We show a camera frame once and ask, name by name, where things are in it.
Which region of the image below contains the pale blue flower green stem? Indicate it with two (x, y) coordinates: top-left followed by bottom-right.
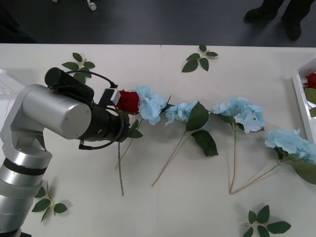
(151, 100), (220, 188)
(115, 85), (175, 170)
(209, 97), (267, 195)
(231, 128), (316, 195)

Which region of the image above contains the shallow white box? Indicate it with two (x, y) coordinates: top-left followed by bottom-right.
(292, 54), (316, 158)
(0, 68), (34, 134)

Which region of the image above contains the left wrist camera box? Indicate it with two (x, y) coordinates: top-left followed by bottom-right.
(103, 87), (121, 108)

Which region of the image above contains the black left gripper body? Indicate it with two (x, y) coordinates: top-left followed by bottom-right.
(122, 116), (130, 142)

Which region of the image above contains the red rose green stem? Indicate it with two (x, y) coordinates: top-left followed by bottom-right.
(303, 73), (316, 119)
(115, 90), (143, 197)

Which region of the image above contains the loose green leaf twig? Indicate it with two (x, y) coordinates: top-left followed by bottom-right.
(61, 52), (96, 84)
(243, 204), (292, 237)
(31, 179), (69, 223)
(182, 43), (219, 73)

